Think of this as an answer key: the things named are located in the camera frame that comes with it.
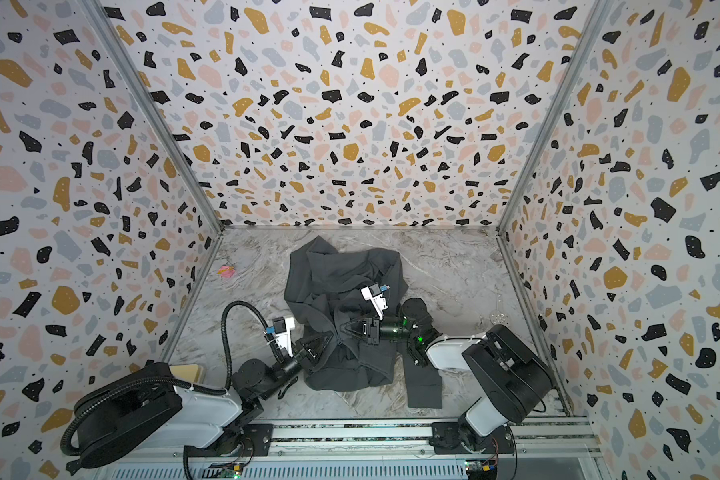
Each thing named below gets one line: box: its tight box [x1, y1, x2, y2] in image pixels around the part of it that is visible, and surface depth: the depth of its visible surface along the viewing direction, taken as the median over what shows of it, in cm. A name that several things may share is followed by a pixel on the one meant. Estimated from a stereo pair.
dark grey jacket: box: [284, 236, 443, 409], surface depth 85 cm
